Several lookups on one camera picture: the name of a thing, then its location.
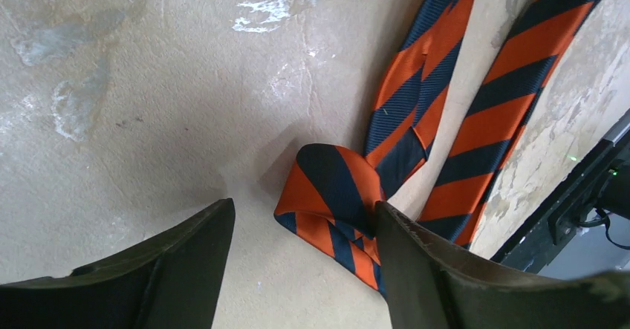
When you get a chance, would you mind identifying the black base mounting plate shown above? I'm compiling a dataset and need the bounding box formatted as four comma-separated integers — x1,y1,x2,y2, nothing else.
491,135,629,273

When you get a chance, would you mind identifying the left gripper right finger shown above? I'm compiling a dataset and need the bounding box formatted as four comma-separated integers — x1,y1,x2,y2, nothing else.
376,201,629,328

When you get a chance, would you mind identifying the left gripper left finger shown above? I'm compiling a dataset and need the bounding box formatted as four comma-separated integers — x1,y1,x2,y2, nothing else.
1,198,235,328

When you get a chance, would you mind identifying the orange navy striped tie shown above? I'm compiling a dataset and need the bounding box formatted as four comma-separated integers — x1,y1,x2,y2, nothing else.
273,0,601,293

